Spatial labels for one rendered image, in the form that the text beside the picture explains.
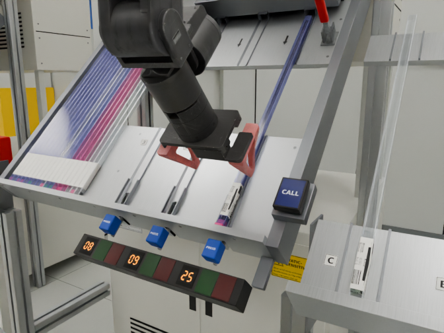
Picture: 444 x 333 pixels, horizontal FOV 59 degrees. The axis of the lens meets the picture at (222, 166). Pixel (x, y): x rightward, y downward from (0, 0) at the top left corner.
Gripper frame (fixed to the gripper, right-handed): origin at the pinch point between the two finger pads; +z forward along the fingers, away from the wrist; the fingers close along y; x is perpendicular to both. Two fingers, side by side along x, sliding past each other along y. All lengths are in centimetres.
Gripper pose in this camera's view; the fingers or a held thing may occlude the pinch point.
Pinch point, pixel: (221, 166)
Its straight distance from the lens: 59.3
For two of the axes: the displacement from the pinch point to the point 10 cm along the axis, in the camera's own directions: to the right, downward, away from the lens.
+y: -8.6, -1.1, 5.1
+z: 3.5, 5.9, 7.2
